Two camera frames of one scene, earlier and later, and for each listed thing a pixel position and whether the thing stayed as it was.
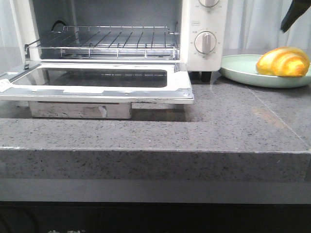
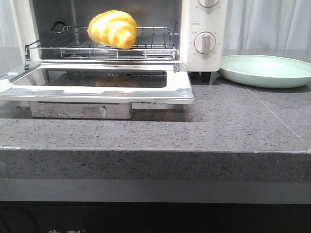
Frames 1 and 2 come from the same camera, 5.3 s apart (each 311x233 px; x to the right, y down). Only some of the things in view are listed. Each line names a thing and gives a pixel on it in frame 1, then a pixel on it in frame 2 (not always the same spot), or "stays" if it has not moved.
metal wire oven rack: x=89 y=41 stays
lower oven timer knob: x=205 y=42 stays
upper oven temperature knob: x=209 y=3 stays
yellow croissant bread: x=283 y=61 -> x=113 y=28
